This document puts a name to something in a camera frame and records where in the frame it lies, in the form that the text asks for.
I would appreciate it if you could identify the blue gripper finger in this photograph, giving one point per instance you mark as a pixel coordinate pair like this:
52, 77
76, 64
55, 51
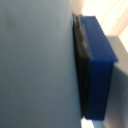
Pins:
98, 66

